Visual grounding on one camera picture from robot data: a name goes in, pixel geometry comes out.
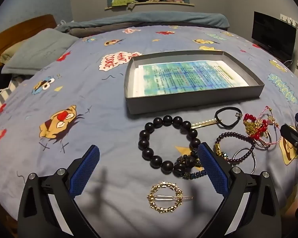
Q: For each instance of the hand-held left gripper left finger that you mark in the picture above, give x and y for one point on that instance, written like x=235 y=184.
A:
x=85 y=171

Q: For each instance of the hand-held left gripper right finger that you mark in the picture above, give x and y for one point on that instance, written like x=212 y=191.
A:
x=213 y=168

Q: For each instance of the gold pearl hairpin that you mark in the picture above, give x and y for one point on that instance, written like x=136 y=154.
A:
x=206 y=122

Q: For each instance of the round gold hair clip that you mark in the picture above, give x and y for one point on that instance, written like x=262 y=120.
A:
x=165 y=209

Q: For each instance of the grey cardboard box tray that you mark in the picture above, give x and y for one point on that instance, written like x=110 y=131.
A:
x=188 y=101

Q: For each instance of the blue cartoon printed blanket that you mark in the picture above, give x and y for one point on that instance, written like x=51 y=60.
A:
x=101 y=91

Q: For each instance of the black monitor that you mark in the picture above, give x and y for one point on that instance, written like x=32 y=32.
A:
x=273 y=34

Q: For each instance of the blue green printed paper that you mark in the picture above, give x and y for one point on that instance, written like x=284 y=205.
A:
x=188 y=76

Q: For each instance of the black white striped cloth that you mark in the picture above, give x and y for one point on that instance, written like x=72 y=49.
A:
x=0 y=84

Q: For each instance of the grey blue pillow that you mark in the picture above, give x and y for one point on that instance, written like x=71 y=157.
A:
x=39 y=49

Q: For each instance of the grey folded blanket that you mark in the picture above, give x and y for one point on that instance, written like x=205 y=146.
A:
x=89 y=31

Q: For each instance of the yellowish pillow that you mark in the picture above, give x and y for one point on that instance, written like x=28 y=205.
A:
x=8 y=53

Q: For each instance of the wooden headboard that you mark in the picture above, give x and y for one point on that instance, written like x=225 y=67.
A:
x=15 y=29

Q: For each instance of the teal folded blanket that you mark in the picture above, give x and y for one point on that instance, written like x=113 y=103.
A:
x=151 y=17

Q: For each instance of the small grey cloth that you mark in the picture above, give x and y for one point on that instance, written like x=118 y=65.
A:
x=132 y=4

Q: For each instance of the pink cloth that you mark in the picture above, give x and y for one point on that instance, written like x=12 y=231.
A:
x=173 y=0

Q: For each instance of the green cloth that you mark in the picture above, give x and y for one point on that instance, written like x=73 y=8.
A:
x=120 y=1

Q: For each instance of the white wall hook rack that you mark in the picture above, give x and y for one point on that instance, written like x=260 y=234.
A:
x=290 y=21

